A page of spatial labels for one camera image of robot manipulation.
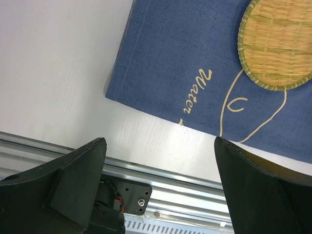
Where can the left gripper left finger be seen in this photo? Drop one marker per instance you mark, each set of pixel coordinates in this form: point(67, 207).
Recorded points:
point(56, 197)

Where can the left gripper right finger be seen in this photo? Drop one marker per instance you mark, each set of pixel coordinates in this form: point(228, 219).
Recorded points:
point(262, 196)

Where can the yellow woven round coaster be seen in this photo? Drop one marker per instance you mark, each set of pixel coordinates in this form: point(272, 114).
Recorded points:
point(275, 43)

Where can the aluminium rail base frame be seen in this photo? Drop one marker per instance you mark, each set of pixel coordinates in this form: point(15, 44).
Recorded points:
point(173, 194)

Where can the blue placemat cloth gold pattern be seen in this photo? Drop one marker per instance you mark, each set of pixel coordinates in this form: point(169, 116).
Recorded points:
point(178, 61)

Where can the white perforated cable duct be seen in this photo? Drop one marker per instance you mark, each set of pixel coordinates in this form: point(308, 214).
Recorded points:
point(137, 225)

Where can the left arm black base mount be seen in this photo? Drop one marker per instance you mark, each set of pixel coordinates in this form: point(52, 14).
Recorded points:
point(115, 198)

